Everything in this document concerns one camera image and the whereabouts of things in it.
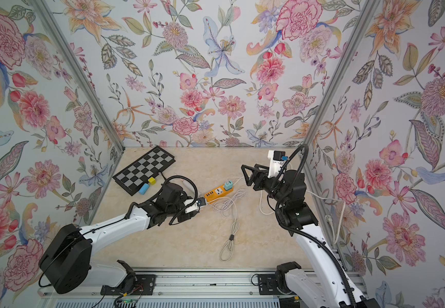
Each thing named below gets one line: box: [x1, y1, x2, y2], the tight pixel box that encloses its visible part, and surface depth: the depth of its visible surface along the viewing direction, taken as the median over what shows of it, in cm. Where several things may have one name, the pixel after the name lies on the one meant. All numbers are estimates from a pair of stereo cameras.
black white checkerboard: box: [112, 145, 177, 197], surface depth 109 cm
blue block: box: [138, 182, 150, 196], surface depth 103 cm
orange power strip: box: [203, 184, 235, 205], surface depth 100 cm
